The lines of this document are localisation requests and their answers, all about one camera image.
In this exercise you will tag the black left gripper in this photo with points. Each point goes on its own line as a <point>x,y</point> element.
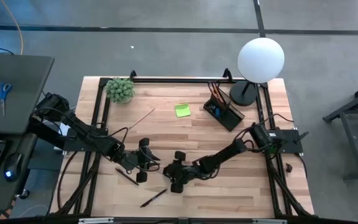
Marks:
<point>132,158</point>

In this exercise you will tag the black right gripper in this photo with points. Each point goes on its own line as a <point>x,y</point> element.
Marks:
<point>185,171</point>

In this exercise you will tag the black ballpoint pen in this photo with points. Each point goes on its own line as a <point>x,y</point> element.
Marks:
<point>126,176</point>
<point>153,198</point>

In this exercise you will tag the thin wooden stick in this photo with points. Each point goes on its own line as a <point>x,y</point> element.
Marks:
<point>141,119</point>

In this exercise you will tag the green sticky note pad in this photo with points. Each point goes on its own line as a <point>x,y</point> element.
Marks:
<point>182,110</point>

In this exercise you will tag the black binder clip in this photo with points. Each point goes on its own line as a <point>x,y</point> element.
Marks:
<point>210,107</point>

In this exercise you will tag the blue rectangular eraser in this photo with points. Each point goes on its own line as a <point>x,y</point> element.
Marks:
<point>217,112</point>

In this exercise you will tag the orange pencil pink eraser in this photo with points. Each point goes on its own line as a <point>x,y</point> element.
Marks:
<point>220,95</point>
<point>213,90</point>

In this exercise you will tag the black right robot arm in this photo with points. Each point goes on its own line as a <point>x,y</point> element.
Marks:
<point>228,152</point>

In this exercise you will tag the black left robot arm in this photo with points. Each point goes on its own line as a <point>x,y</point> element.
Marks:
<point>79,127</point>

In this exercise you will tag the black mesh desk organizer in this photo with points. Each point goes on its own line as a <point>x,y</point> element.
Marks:
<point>233,119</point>

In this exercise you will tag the green plant in patterned pot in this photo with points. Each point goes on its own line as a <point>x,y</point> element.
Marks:
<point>120,90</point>

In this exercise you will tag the small black object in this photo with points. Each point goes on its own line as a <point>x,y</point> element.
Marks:
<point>288,168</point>

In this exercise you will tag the black caster wheel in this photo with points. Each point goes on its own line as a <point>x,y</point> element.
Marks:
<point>24,194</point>

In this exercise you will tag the black computer mouse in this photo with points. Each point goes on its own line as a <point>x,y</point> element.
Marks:
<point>12,165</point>

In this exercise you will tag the grey side table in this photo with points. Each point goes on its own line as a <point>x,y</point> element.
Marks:
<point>26,93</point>

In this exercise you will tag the white globe table lamp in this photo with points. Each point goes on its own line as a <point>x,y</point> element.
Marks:
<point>259,60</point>

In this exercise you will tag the black metal stand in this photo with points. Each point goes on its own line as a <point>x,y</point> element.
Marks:
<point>353,149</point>

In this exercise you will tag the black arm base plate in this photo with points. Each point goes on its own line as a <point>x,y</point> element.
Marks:
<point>291,141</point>
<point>73,146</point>

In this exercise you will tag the black aluminium table frame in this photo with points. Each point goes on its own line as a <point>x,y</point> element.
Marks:
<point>172,80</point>

